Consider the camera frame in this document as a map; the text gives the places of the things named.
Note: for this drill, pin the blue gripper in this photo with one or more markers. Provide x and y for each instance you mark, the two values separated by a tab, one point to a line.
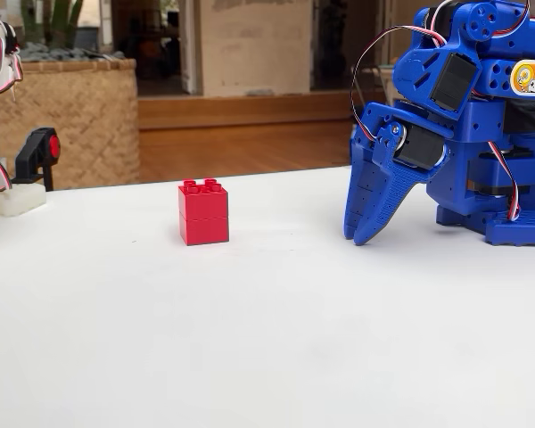
385	153

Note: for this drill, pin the red lego brick stack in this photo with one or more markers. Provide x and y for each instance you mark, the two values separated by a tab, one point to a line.
203	214

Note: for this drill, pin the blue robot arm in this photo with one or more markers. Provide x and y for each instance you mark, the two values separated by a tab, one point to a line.
486	116

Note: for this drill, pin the woven wicker planter basket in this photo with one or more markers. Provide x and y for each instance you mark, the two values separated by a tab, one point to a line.
84	125

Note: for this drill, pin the black clamp with red knob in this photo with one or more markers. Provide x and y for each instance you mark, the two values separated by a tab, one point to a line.
38	153

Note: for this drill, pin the green potted plant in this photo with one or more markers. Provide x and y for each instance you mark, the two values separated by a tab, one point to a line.
55	22

